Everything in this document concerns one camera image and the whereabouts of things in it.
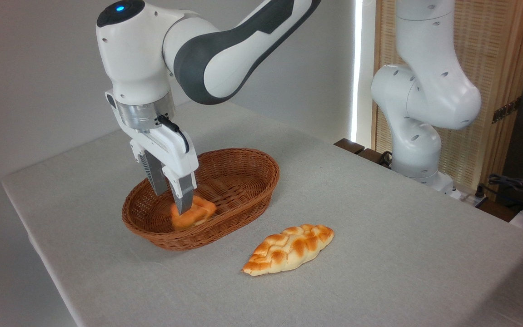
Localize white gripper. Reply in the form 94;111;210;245
105;91;199;215

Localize round orange bread bun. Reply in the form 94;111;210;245
170;195;218;229

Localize brown oval wicker basket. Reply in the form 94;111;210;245
122;148;280;251

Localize long braided bread loaf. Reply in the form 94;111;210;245
242;223;335;277

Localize dark wooden block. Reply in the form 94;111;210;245
334;138;394;169

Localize grey tablecloth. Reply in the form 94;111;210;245
1;101;523;327

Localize white power strip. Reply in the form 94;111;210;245
451;188;489;208

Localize black metal hinge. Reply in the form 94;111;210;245
492;97;522;124

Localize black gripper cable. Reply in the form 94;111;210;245
155;115;190;154

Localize black cable bundle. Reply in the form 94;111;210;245
476;174;523;210

